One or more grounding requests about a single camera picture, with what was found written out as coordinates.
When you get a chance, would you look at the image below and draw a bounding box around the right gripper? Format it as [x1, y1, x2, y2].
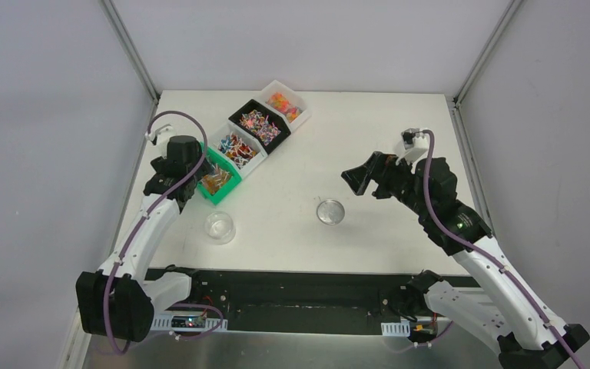
[341, 151, 432, 219]

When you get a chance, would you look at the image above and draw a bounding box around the clear plastic jar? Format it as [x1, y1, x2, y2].
[204, 211, 236, 244]

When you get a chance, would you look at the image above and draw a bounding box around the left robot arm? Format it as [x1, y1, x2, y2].
[76, 135, 211, 342]

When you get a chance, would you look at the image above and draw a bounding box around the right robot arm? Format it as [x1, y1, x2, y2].
[341, 151, 590, 368]

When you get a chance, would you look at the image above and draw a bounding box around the green candy bin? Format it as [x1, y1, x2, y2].
[197, 147, 241, 206]

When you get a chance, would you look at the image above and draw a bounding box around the white lollipop bin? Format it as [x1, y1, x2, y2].
[208, 122, 267, 179]

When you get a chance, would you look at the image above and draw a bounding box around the black lollipop bin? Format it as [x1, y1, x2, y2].
[229, 99, 291, 155]

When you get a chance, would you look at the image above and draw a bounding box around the white gummy bin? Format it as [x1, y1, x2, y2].
[255, 80, 312, 131]

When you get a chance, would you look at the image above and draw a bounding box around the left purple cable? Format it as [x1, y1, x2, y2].
[96, 110, 225, 357]

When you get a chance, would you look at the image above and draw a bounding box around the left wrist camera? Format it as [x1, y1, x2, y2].
[145, 124, 176, 146]

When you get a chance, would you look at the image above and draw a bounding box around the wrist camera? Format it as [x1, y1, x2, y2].
[145, 124, 176, 146]
[394, 128, 430, 164]

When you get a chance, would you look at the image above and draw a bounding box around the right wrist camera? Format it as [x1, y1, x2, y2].
[394, 128, 430, 164]

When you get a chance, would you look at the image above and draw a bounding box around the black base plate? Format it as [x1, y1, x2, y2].
[145, 265, 442, 336]

